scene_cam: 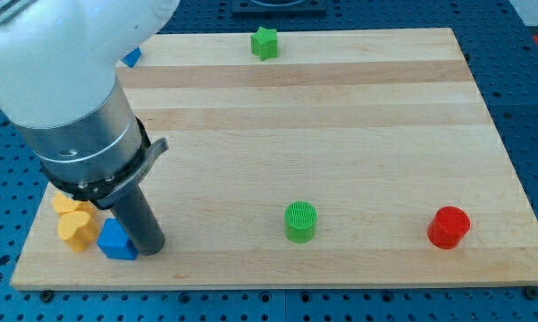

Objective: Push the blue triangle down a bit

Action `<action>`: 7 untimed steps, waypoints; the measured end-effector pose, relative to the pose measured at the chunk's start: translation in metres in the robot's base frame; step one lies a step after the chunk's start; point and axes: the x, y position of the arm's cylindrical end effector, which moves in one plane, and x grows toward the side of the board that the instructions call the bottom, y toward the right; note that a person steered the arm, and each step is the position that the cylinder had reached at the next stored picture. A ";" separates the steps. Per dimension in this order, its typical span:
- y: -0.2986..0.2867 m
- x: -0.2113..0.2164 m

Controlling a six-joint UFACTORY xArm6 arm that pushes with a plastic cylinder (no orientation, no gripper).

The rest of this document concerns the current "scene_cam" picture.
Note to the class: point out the black clamp ring flange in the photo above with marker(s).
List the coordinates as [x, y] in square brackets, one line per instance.
[110, 175]

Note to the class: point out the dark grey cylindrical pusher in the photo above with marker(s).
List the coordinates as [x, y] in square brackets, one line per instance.
[139, 222]

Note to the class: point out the blue triangle block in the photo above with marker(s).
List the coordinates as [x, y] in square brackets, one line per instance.
[132, 57]

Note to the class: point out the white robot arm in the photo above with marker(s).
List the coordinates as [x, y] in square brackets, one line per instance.
[60, 89]

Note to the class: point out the blue pentagon block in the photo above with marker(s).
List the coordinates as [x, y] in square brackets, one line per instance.
[115, 243]

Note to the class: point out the yellow block behind heart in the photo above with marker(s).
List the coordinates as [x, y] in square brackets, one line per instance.
[64, 205]

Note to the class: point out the green cylinder block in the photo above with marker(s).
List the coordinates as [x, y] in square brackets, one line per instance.
[300, 219]

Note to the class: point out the green star block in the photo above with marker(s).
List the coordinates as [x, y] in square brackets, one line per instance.
[264, 43]

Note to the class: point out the wooden board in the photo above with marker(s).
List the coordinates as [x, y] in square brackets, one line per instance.
[377, 129]

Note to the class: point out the red cylinder block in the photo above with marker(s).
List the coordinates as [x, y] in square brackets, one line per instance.
[448, 227]

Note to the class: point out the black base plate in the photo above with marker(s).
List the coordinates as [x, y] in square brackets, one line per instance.
[278, 7]

